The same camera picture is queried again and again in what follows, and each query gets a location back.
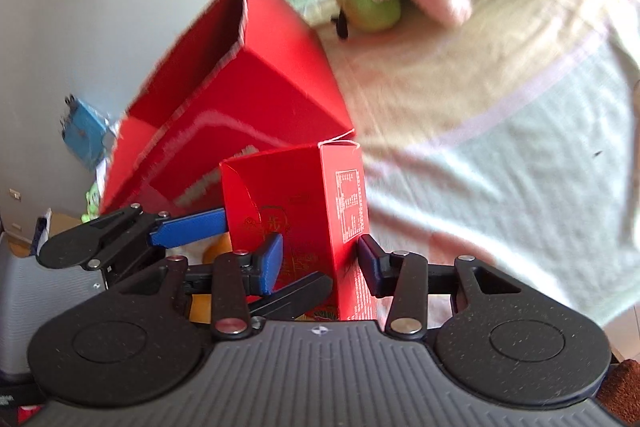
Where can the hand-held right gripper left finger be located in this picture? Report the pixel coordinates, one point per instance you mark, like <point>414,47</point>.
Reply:
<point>270,267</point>

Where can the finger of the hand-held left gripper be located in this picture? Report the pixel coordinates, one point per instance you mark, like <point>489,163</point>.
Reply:
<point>295,294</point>
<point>190,227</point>

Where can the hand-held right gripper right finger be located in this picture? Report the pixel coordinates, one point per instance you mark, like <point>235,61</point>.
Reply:
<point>370,267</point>

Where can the large orange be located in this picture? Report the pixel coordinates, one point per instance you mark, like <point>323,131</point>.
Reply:
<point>220,252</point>

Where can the small red carton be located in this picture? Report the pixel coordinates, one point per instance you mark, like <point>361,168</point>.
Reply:
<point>300,207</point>

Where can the large red cardboard box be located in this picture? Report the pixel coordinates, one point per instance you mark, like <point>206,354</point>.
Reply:
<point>280,57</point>

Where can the small green plush toy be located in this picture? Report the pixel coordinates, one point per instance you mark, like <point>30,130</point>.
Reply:
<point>92,202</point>

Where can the blue packet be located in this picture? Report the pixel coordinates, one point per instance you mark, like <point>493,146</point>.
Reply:
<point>85,132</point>

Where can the pastel striped blanket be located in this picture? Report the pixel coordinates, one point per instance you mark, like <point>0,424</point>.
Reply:
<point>500,157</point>

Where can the white wall socket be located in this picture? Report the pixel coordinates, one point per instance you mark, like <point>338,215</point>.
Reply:
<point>15,194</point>

